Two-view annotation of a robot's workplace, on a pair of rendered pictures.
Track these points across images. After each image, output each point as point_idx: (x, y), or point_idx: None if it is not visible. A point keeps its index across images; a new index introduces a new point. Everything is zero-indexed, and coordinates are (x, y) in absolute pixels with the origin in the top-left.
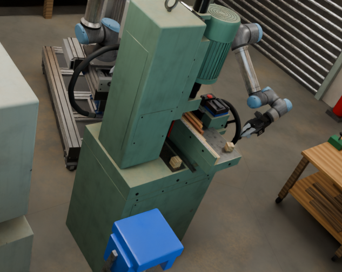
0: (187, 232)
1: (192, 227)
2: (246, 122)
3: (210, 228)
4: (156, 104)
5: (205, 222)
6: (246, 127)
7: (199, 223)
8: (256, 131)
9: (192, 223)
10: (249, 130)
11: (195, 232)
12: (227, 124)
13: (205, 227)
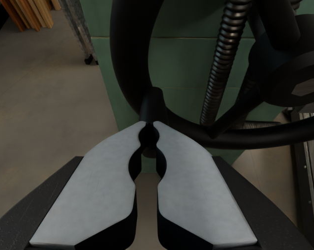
0: (143, 200)
1: (148, 214)
2: (272, 214)
3: (132, 247)
4: None
5: (147, 248)
6: (185, 164)
7: (150, 233)
8: None
9: (155, 219)
10: (117, 163)
11: (137, 213)
12: (277, 64)
13: (139, 238)
